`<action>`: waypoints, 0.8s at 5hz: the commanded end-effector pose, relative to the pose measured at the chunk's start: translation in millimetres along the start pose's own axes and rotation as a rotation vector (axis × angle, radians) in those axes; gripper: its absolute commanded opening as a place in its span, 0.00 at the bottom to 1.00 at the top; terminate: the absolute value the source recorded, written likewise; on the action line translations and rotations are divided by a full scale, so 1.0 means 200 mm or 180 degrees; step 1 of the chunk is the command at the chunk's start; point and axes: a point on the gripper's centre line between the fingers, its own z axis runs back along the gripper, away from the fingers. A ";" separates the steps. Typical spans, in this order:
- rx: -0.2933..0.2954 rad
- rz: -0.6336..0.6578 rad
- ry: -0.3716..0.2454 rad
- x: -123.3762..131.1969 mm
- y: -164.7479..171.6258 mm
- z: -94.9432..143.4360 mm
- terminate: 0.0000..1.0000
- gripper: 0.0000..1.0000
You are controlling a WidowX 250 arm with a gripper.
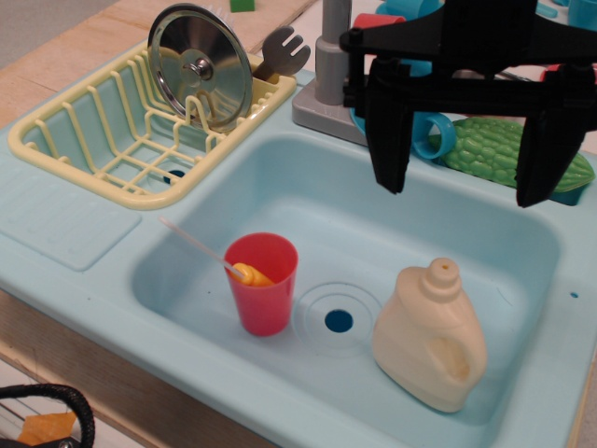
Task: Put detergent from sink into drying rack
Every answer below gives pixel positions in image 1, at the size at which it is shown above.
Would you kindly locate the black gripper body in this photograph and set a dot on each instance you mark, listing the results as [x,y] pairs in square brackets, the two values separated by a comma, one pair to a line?
[488,57]

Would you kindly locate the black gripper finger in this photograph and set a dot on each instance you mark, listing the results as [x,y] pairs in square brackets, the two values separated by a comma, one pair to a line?
[553,135]
[388,123]

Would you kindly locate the cream detergent bottle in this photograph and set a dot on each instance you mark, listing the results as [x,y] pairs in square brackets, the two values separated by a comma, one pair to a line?
[428,339]

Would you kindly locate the yellow drying rack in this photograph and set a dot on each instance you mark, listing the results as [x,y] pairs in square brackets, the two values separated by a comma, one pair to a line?
[112,134]

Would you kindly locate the light blue toy sink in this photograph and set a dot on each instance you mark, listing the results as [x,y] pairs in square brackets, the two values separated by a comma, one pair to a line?
[120,278]

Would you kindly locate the blue plastic cup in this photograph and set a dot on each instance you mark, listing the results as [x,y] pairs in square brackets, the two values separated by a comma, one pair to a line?
[433,135]

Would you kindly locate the green bitter gourd toy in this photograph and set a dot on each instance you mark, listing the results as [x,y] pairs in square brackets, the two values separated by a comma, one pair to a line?
[489,148]

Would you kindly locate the grey toy faucet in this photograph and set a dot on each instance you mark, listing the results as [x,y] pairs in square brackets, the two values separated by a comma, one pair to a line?
[319,105]

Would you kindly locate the red cup in background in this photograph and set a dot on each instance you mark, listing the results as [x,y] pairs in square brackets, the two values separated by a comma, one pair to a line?
[371,20]

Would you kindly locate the grey toy fork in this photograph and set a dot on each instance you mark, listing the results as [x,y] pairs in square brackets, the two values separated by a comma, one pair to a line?
[284,54]

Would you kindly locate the blue container top right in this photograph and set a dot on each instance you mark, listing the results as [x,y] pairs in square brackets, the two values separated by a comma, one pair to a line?
[575,13]

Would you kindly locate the green block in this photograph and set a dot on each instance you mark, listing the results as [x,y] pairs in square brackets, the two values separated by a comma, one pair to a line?
[237,6]

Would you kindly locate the steel pot lid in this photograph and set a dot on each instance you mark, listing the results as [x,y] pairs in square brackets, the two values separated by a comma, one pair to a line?
[200,67]

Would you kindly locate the red plastic cup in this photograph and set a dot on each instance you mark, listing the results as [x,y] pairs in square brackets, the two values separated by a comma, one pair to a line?
[264,298]

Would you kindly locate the white stick with orange piece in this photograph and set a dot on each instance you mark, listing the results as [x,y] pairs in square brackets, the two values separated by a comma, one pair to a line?
[241,272]

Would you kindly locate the orange tape piece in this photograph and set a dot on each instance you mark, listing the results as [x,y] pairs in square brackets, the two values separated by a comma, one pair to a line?
[42,428]

